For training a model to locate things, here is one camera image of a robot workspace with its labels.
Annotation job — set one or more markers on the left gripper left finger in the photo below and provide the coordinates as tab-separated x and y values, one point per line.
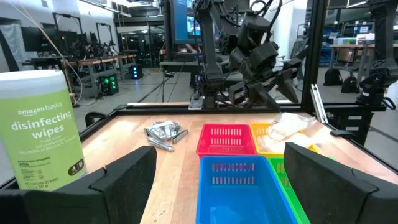
102	193

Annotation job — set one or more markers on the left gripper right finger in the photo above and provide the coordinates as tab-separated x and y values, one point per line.
326	186

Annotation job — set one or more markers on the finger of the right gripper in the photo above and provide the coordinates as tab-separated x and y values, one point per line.
290	84
262	99

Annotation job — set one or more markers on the background black robot arm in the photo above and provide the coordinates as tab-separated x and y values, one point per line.
384	46

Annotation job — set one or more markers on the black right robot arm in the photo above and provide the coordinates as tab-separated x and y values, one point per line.
211	46

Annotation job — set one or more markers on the yellow plastic basket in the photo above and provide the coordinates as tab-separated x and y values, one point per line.
259	130

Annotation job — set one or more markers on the silver aluminium bar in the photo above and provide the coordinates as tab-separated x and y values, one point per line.
318	104

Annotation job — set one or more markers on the clear bag of cotton balls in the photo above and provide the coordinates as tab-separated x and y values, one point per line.
286	127

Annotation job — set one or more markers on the green plastic basket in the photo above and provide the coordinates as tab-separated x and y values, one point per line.
284	183

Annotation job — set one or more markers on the black backpack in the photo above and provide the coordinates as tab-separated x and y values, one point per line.
349	84
332	77

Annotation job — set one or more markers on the red plastic basket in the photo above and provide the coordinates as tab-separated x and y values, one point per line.
225	147

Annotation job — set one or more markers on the large blue-lit monitor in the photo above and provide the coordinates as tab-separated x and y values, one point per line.
183	21

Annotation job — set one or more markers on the blue plastic basket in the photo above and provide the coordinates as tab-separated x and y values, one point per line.
242	193

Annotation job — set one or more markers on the green disinfecting wipes canister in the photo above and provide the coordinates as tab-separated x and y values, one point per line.
40	130

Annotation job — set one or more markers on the green-lit computer tower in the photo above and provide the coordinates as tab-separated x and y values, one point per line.
109	84

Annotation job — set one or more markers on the blue-lit computer tower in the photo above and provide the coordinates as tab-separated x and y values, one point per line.
136	71

